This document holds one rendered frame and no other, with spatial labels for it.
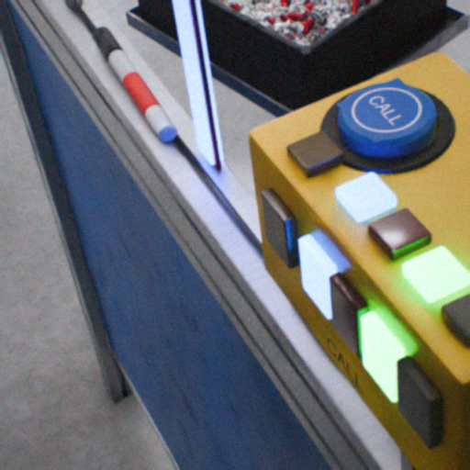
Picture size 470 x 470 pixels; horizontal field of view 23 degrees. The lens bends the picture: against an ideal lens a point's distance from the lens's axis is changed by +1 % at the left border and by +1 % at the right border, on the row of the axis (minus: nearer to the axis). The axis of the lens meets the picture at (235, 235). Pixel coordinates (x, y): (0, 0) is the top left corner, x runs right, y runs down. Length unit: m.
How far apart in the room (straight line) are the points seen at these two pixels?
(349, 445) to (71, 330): 1.24
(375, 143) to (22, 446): 1.34
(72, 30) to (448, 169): 0.53
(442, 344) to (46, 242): 1.65
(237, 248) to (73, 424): 1.05
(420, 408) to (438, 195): 0.09
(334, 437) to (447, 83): 0.26
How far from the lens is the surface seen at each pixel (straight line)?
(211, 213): 0.76
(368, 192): 0.45
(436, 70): 0.51
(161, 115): 0.82
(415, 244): 0.43
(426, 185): 0.46
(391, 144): 0.47
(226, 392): 1.01
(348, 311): 0.44
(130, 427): 1.73
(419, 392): 0.41
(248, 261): 0.73
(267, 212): 0.48
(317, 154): 0.47
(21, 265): 1.99
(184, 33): 0.73
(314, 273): 0.46
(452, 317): 0.41
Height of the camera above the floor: 1.39
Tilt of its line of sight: 45 degrees down
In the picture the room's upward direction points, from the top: 9 degrees counter-clockwise
